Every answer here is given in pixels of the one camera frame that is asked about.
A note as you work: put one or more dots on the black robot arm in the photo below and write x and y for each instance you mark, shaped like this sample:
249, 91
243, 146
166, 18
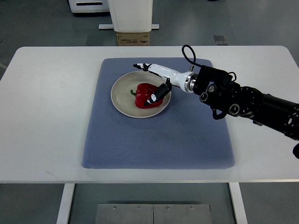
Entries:
219, 90

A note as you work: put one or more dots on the left white table leg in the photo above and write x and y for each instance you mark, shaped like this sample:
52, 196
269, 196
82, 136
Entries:
65, 204

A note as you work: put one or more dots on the blue textured mat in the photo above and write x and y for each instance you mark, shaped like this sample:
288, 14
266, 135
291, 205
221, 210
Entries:
183, 136

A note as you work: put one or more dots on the cream ceramic plate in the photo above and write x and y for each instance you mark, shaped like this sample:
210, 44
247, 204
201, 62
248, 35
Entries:
124, 101

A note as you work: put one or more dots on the grey metal floor plate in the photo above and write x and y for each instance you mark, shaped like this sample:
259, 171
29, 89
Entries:
153, 214

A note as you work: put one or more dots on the white table leg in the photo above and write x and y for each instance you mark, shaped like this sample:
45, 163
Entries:
65, 204
237, 202

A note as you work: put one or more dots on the red bell pepper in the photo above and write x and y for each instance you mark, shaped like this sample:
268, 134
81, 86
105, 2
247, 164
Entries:
143, 93

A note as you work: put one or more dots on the cardboard box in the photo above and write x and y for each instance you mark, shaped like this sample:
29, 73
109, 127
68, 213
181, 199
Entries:
133, 39

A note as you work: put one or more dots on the right white table leg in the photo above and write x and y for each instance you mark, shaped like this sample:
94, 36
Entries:
237, 202

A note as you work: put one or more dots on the white machine with slot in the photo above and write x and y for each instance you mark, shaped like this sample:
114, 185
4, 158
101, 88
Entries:
88, 6

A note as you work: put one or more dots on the white pedestal column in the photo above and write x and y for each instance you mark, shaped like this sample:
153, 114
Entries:
131, 16

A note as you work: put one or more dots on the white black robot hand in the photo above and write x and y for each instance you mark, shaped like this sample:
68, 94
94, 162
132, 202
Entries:
171, 77

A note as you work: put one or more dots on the small grey floor plate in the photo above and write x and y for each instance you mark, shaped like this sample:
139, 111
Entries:
220, 39

